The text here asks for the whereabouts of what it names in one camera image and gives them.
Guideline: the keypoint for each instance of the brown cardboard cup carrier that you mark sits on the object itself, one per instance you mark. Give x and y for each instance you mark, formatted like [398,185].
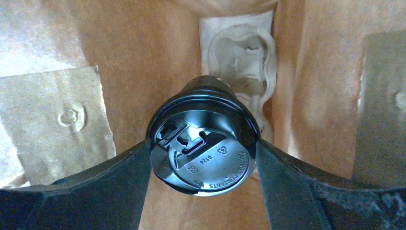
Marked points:
[241,51]

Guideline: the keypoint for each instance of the brown paper bag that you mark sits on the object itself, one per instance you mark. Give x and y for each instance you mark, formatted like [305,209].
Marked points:
[148,49]

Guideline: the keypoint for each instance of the white paper cup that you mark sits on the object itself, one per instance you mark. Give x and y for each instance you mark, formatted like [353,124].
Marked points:
[207,86]

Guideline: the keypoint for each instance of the black cup lid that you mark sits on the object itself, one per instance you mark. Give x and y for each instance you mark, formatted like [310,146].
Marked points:
[203,142]

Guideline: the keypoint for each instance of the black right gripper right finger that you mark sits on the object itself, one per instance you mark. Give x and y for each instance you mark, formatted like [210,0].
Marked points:
[300,196]

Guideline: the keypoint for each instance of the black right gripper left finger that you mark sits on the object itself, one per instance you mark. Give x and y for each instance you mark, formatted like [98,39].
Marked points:
[108,196]

